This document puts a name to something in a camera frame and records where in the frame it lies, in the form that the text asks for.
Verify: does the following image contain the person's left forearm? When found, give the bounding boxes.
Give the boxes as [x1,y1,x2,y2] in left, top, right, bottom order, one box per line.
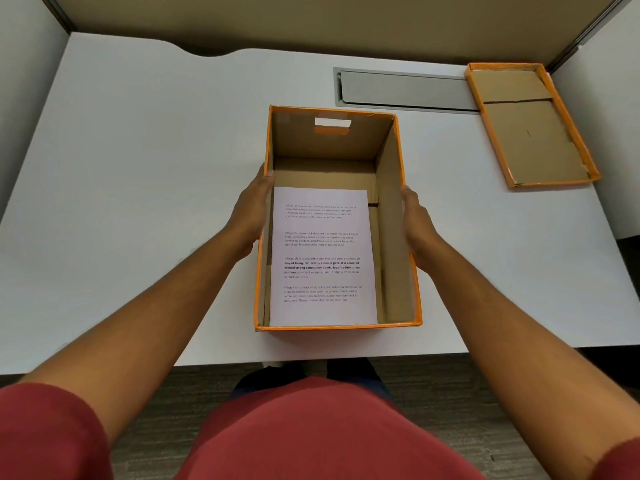
[17,230,251,445]

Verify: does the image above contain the person's dark trousers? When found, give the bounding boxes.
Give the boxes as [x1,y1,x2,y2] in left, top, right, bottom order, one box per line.
[229,357,396,401]

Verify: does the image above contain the orange cardboard box lid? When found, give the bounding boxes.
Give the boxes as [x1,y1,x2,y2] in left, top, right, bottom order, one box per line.
[464,62,602,190]

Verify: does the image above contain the person's right forearm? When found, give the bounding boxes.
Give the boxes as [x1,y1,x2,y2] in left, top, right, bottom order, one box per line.
[417,237,640,475]

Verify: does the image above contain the person's red shirt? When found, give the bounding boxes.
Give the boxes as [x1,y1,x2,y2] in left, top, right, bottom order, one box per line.
[0,377,640,480]

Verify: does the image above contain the beige desk partition panel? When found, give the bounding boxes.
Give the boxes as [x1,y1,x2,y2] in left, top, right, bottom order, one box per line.
[37,0,640,70]

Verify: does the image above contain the white printed paper sheet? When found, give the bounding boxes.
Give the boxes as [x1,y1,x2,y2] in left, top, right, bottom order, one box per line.
[269,187,379,328]

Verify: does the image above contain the person's left hand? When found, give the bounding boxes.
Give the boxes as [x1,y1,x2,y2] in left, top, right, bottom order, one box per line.
[226,163,276,261]

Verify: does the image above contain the orange cardboard box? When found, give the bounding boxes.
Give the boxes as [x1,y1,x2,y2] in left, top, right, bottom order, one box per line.
[253,105,424,332]

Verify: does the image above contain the person's right hand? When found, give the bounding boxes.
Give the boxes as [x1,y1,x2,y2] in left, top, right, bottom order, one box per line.
[400,185,444,274]

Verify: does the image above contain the grey desk cable tray flap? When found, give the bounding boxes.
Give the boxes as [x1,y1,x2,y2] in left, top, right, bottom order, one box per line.
[333,67,482,114]

